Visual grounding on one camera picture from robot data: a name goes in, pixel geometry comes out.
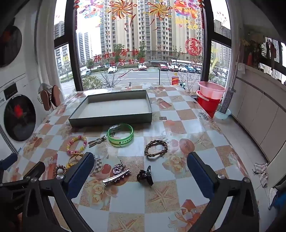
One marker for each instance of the white crumpled cloth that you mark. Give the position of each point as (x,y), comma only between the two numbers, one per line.
(261,171)

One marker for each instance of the black claw hair clip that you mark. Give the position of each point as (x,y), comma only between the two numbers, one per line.
(145,176)

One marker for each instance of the red plastic bucket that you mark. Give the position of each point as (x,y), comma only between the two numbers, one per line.
(207,107)

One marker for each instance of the white shoe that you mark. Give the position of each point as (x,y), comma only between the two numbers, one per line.
(273,197)

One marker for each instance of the red horse window decal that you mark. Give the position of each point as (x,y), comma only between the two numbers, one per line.
(193,46)

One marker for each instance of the potted plant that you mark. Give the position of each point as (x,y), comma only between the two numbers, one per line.
(252,51)

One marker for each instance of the light blue plastic basin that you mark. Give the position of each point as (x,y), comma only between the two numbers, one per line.
(223,115)

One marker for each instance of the grey washboard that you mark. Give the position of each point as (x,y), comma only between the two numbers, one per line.
(226,100)

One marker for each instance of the white washing machine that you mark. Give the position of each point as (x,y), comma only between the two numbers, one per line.
(20,118)

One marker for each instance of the white low cabinet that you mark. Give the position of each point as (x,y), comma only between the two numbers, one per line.
(257,107)

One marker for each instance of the silver star hair clip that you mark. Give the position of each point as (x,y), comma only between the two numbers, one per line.
(116,176)

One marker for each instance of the pink plastic basin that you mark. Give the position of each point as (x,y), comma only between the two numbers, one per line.
(211,89)

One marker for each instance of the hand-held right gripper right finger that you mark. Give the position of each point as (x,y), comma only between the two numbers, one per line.
(200,176)

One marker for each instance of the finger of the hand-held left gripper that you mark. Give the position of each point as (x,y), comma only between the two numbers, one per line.
(34,170)
(7,161)

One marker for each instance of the pair of brown slippers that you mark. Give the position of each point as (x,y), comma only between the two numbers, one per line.
(48,98)

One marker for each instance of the red firecracker window decal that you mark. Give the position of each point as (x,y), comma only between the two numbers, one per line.
(175,80)

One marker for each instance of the white dryer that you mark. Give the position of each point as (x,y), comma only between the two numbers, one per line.
(9,44)

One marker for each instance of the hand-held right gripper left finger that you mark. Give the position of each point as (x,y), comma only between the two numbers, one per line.
(81,173)

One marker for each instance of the grey small hair clip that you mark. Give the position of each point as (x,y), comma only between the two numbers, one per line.
(96,141)

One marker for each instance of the grey-green shallow tray box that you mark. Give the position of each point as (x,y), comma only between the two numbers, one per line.
(116,107)

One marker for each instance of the green translucent bangle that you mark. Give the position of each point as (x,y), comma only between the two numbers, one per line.
(120,142)

